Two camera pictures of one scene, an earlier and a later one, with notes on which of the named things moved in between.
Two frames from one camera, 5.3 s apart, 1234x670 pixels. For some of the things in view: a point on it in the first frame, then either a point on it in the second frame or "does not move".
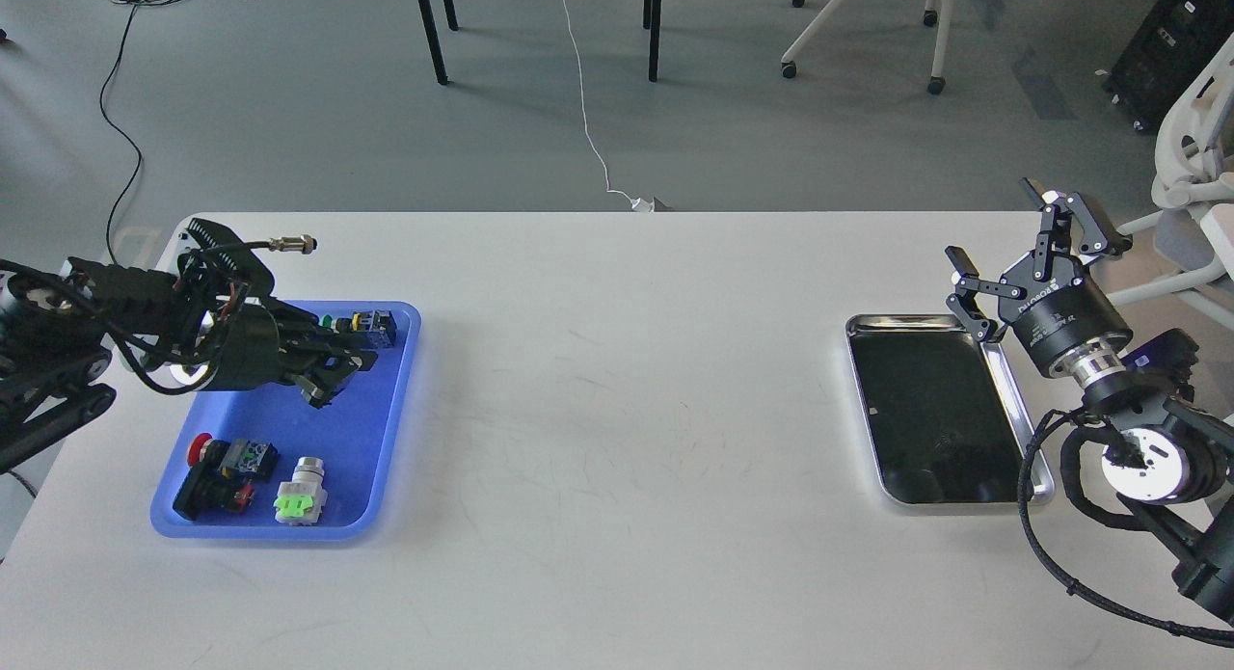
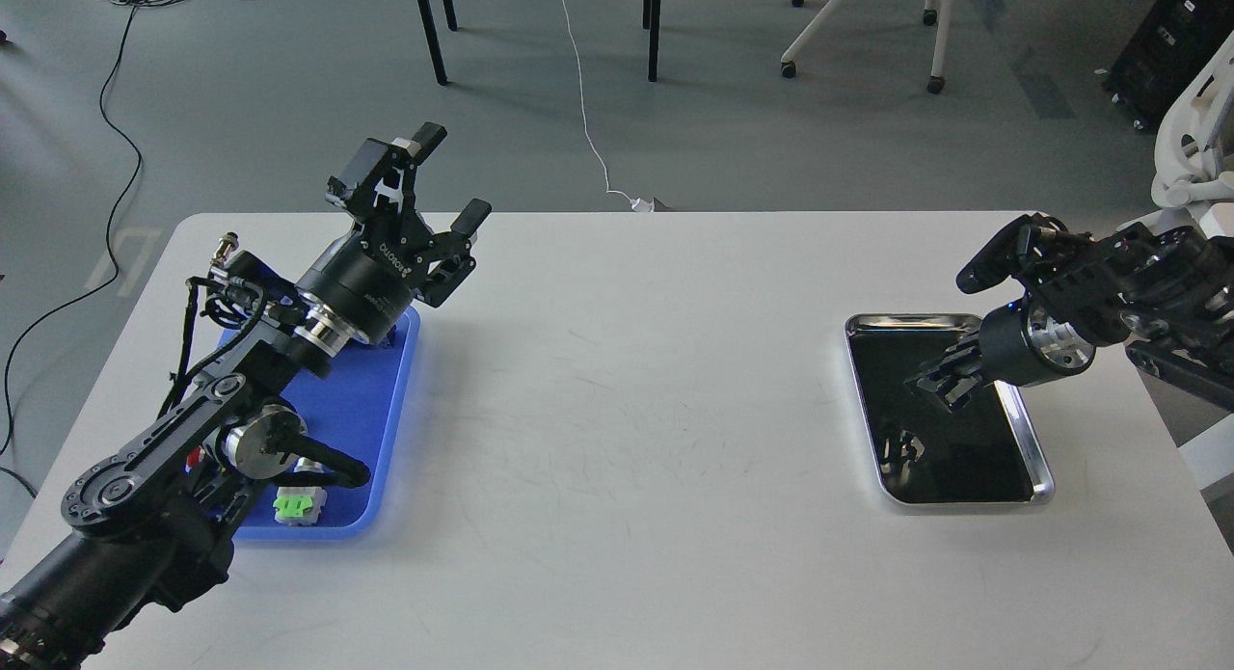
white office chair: (1193, 176) does not move
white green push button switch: (301, 500) does not move
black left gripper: (272, 341) → (356, 286)
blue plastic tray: (354, 435) does not move
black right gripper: (1054, 315) → (1018, 345)
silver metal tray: (942, 416) does not move
